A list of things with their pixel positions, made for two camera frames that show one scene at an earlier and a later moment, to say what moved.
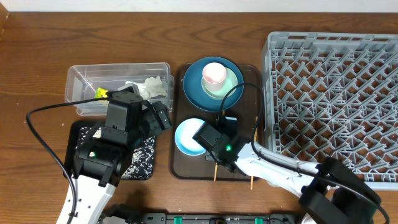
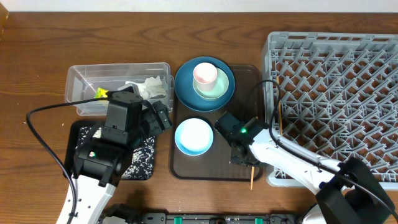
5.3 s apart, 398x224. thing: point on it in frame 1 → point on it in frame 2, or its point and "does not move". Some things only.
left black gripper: (151, 114) does not move
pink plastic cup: (214, 76) → (204, 74)
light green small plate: (231, 83) → (221, 86)
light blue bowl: (184, 134) does not move
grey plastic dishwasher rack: (333, 94) does not move
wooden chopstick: (216, 164) → (280, 108)
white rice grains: (140, 164) does not move
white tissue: (152, 86) does not move
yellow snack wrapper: (101, 93) does not move
